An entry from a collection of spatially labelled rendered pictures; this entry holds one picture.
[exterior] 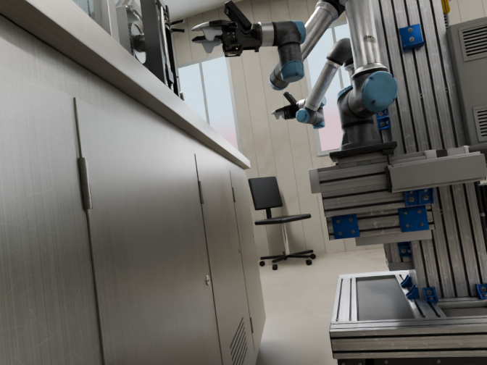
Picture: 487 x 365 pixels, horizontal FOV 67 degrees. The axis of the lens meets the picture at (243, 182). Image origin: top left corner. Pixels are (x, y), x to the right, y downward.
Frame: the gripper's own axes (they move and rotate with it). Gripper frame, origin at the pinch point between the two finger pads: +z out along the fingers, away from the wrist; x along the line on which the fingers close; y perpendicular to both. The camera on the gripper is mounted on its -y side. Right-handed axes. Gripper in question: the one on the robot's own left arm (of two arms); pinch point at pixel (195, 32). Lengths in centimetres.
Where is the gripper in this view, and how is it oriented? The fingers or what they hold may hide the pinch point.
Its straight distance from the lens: 125.9
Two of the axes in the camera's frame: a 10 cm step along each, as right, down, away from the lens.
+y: 1.6, 9.7, -2.0
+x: -1.3, 2.2, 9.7
